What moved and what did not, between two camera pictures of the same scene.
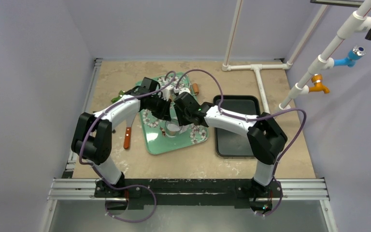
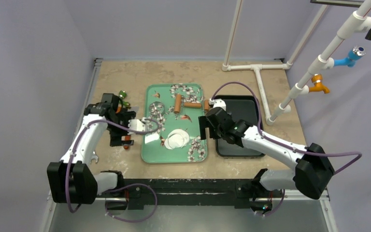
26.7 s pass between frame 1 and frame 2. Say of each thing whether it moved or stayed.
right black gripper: moved
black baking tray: stayed
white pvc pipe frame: stayed
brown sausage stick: moved
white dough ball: moved
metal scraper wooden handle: stayed
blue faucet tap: stayed
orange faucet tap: stayed
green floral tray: moved
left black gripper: moved
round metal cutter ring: moved
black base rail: stayed
